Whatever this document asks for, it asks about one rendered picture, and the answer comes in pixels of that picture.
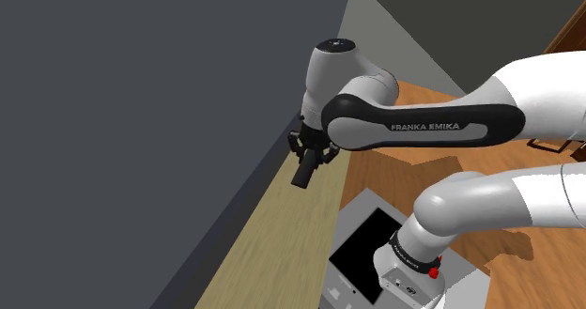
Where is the dark brown wooden furniture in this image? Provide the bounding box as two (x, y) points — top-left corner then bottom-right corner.
(526, 0), (586, 162)

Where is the grey robot stand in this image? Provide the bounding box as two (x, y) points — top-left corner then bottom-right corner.
(318, 188), (491, 309)

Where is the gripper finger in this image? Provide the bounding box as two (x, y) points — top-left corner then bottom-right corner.
(321, 142), (341, 165)
(286, 131), (306, 160)

